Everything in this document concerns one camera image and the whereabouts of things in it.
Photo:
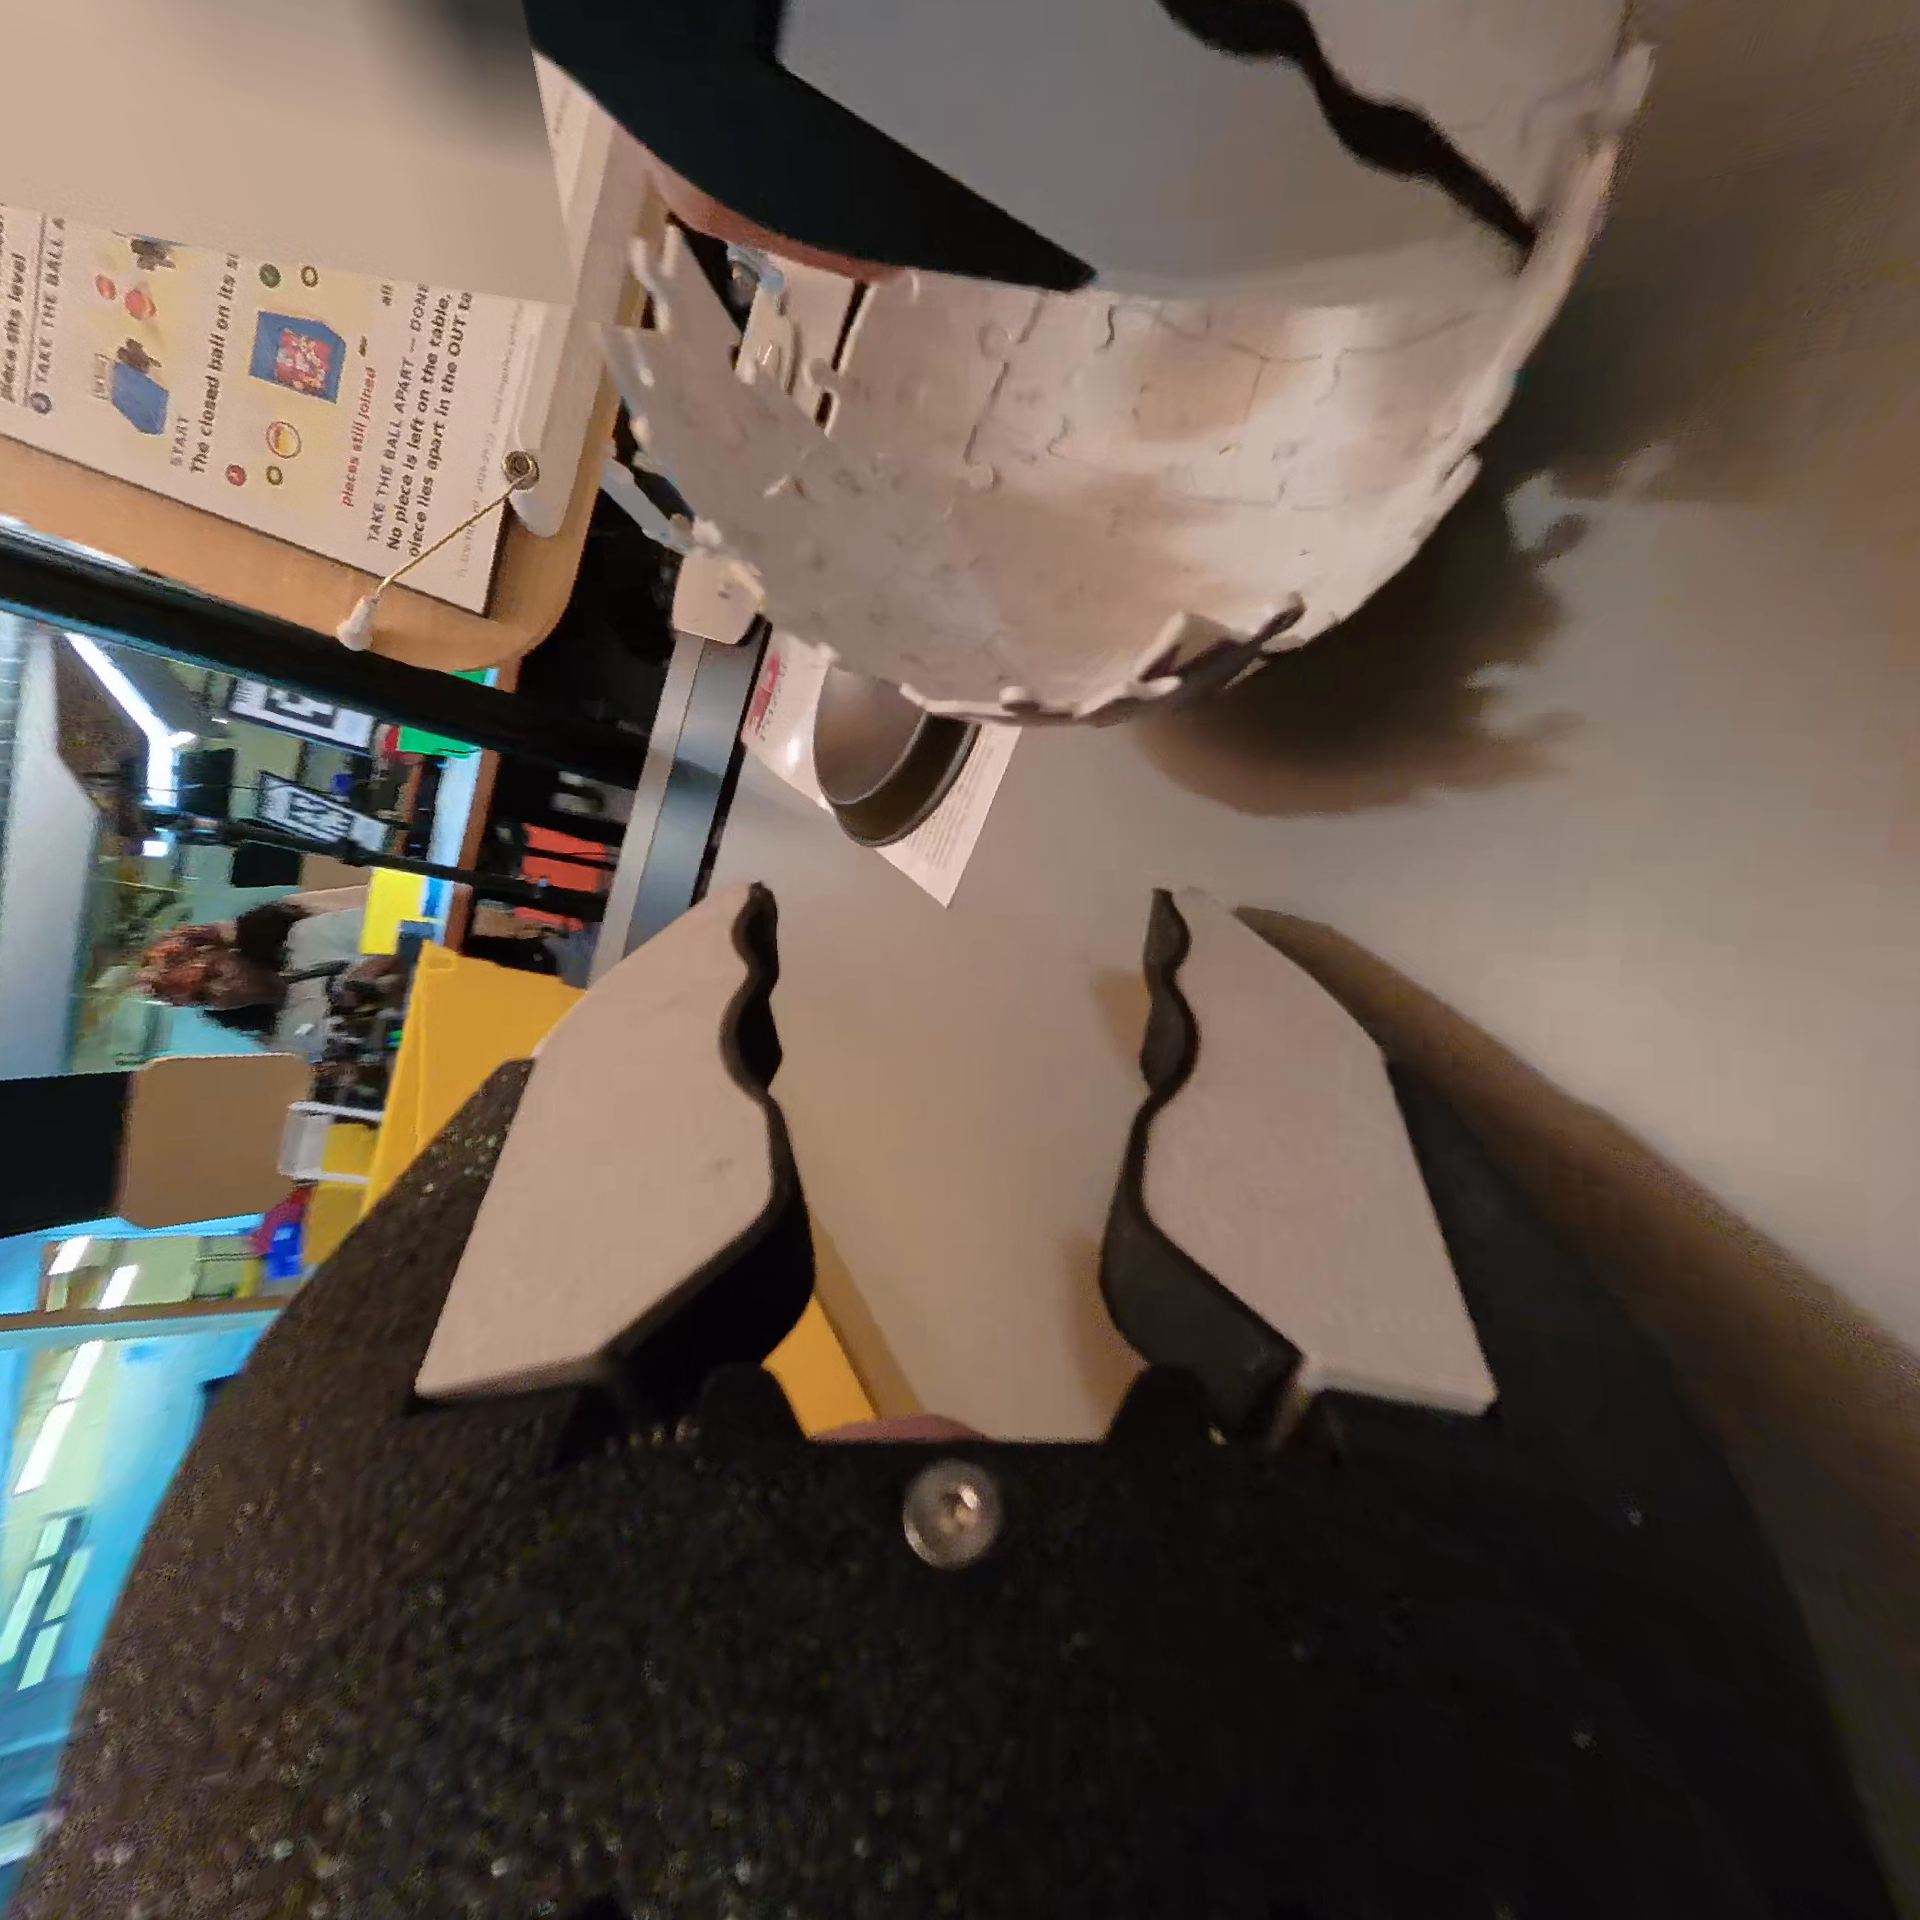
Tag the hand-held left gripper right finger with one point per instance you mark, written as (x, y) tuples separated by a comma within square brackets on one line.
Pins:
[(1321, 1184)]

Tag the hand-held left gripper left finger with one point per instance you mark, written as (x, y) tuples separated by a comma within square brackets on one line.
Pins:
[(600, 1171)]

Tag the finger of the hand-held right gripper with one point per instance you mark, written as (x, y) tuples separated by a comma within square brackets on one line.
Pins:
[(1125, 150)]

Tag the partly built puzzle ball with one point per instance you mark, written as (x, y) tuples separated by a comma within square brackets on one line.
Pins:
[(1200, 451)]

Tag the yellow plastic bin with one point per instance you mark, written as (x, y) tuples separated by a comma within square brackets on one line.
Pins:
[(450, 1050)]

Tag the white clipboard stand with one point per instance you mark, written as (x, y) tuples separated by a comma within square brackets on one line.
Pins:
[(563, 495)]

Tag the white paper sheet red mark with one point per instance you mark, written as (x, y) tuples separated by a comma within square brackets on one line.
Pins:
[(938, 840)]

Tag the grey metal bowl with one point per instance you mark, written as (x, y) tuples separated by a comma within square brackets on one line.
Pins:
[(884, 765)]

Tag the printed instruction sheet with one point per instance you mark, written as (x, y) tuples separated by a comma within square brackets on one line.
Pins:
[(301, 391)]

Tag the black pole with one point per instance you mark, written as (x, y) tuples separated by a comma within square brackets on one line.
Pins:
[(301, 645)]

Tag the grey metal rail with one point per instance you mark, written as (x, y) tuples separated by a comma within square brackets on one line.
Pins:
[(675, 811)]

